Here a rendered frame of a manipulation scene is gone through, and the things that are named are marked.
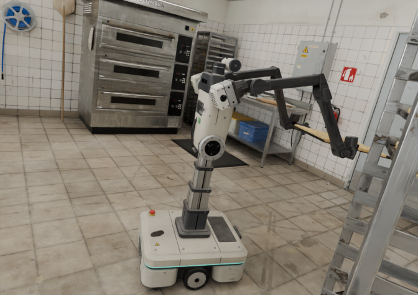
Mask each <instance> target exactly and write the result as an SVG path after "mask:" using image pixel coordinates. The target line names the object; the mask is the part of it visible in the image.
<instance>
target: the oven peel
mask: <svg viewBox="0 0 418 295"><path fill-rule="evenodd" d="M53 7H54V8H55V9H56V10H57V11H58V12H59V13H60V14H61V15H62V17H63V50H62V110H61V121H63V104H64V79H65V17H66V16H67V15H68V14H71V13H72V12H74V10H75V0H53Z"/></svg>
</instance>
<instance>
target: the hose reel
mask: <svg viewBox="0 0 418 295"><path fill-rule="evenodd" d="M2 18H3V20H4V22H5V24H4V33H3V41H2V72H1V73H2V76H1V80H3V79H4V72H3V58H4V38H5V31H6V25H8V26H9V27H10V28H11V29H13V30H16V31H19V32H21V33H20V36H23V33H22V32H27V31H29V30H31V29H32V28H33V27H34V26H35V23H36V16H35V13H34V11H33V10H32V8H31V7H30V6H28V5H27V4H26V3H24V2H21V1H10V2H8V3H6V4H5V5H4V7H3V9H2Z"/></svg>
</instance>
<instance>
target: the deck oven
mask: <svg viewBox="0 0 418 295"><path fill-rule="evenodd" d="M81 1H83V24H82V35H81V57H80V79H79V90H78V112H79V114H80V119H81V120H82V121H83V123H84V124H85V126H86V127H87V128H88V129H89V130H90V132H91V133H92V134H177V129H178V128H181V125H182V118H183V111H184V106H185V99H186V95H187V92H186V91H187V86H188V78H189V74H190V66H191V62H192V54H193V47H194V42H195V34H196V29H197V24H199V23H200V22H207V19H208V13H205V12H202V11H198V10H195V9H191V8H189V7H185V6H181V5H178V4H174V3H172V2H168V1H164V0H81ZM94 22H95V25H94V27H93V24H94ZM92 27H93V28H94V31H93V43H92V49H91V50H90V49H89V47H88V39H89V36H90V31H91V28H92Z"/></svg>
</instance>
